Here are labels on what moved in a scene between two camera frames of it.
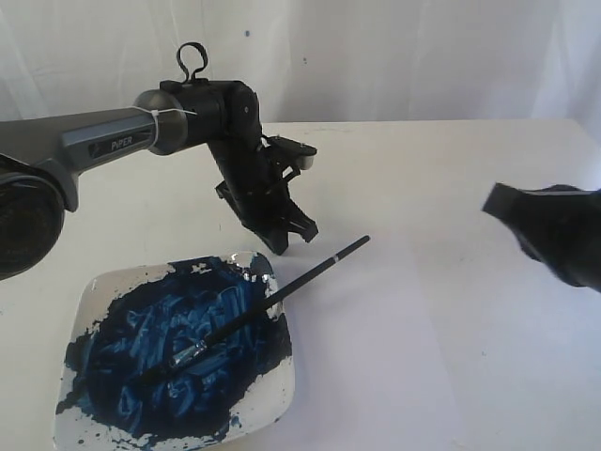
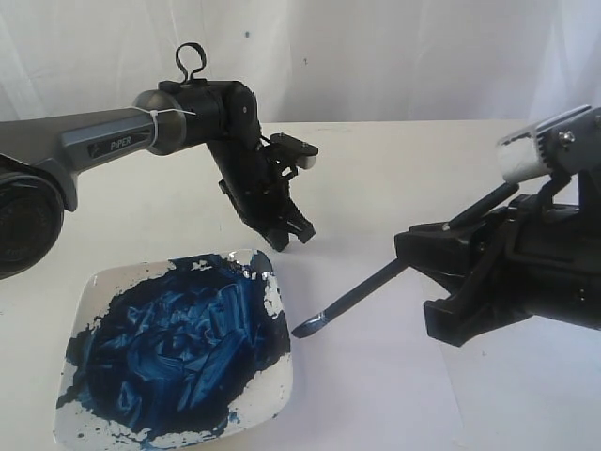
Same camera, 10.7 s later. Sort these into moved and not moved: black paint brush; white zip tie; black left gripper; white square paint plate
Moved: black paint brush
Not moved: white zip tie; black left gripper; white square paint plate
